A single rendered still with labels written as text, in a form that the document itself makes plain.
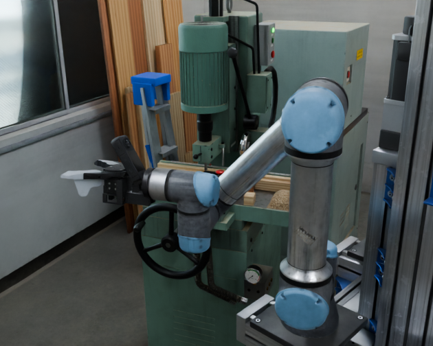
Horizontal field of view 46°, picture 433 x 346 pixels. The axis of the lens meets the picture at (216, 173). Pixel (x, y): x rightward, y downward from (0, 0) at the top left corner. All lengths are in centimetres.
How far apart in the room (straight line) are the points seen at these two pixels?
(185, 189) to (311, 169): 28
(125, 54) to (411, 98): 242
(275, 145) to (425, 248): 43
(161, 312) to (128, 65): 175
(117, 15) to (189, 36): 156
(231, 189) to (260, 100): 86
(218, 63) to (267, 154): 72
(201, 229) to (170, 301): 101
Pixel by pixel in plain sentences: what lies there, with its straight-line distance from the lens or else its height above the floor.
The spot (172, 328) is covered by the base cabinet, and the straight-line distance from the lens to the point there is 224.
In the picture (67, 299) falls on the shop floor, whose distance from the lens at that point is 304.
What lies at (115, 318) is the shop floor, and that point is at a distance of 284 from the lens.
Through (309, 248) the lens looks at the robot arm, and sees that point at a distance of 111.
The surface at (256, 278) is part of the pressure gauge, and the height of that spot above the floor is 65.
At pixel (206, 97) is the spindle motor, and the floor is 126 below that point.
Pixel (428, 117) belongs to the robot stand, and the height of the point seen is 137.
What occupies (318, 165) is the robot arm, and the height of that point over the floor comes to 132.
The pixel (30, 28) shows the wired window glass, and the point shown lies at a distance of 314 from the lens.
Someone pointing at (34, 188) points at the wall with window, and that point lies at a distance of 316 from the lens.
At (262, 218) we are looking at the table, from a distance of 183.
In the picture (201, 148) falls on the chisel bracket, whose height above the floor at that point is 106.
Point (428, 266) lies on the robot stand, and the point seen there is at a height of 102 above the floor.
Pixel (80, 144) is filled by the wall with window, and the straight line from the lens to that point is 337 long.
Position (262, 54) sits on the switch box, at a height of 136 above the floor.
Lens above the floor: 167
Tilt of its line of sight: 21 degrees down
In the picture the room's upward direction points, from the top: 1 degrees counter-clockwise
